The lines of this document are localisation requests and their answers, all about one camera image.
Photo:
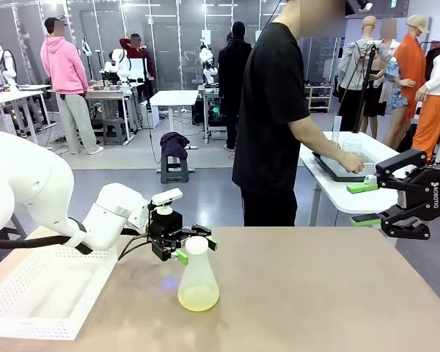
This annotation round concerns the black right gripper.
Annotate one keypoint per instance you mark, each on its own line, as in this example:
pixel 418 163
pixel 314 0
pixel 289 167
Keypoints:
pixel 429 190

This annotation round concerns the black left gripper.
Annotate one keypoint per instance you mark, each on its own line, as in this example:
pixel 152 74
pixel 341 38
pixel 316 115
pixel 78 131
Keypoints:
pixel 166 227

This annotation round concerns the translucent plastic conical flask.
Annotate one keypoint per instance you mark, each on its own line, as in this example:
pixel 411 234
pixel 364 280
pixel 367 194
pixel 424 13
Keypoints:
pixel 198 282

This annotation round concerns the clear plastic measuring beaker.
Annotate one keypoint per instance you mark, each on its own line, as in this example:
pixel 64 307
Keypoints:
pixel 352 146

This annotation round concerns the person's right forearm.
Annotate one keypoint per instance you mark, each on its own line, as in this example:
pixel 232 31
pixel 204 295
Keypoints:
pixel 315 141

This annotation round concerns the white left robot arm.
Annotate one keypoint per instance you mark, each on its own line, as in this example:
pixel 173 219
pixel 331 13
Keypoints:
pixel 33 183

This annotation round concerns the person's right hand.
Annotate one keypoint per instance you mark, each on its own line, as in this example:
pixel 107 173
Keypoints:
pixel 352 163

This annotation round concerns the black plastic tray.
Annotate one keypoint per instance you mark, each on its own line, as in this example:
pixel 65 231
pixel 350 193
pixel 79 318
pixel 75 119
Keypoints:
pixel 333 172

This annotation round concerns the grey plastic stool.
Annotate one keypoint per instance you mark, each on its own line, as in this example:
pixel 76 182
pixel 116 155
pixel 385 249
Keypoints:
pixel 174 170

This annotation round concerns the mannequin in orange trousers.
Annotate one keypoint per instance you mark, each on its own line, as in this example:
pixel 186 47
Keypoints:
pixel 434 110

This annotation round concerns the dark purple cloth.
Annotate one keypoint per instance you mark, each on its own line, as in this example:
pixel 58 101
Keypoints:
pixel 174 143

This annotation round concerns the mannequin in floral dress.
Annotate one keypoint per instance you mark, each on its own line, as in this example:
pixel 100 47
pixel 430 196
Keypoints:
pixel 390 84

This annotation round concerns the black tripod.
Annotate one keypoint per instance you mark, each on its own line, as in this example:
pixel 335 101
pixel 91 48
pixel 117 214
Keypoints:
pixel 366 73

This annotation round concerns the white shoe rack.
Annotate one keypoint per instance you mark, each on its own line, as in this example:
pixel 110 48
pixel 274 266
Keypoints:
pixel 320 97

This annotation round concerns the mannequin in orange dress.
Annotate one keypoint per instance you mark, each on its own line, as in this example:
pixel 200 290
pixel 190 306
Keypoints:
pixel 410 62

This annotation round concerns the grey step stool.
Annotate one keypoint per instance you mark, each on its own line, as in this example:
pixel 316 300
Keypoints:
pixel 114 130

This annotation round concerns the mannequin in grey shirt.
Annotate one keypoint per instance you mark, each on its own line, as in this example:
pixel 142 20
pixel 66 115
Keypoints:
pixel 355 66

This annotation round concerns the small white standing desk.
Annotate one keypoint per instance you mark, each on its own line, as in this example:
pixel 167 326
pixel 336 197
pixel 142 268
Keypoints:
pixel 174 97

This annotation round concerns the person in black t-shirt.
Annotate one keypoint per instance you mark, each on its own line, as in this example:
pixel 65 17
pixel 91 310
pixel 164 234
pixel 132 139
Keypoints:
pixel 271 110

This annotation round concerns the grey robot workbench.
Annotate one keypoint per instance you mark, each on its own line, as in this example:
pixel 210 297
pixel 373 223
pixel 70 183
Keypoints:
pixel 110 93

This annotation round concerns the person in black clothes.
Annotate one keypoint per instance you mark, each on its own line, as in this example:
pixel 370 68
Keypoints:
pixel 231 73

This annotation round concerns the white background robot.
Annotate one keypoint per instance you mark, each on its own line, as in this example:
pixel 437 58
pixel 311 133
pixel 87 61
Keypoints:
pixel 119 67
pixel 5 62
pixel 208 62

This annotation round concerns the person in dark red top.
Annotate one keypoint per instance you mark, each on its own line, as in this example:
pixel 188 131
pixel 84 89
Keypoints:
pixel 141 58

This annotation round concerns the person in pink hoodie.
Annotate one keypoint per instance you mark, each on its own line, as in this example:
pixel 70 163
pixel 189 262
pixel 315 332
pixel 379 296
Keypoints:
pixel 64 66

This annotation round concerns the long white desk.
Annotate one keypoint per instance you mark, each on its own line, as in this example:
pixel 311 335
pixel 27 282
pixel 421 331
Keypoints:
pixel 7 97

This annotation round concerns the black camera pole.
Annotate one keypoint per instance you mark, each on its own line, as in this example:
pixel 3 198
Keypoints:
pixel 145 91

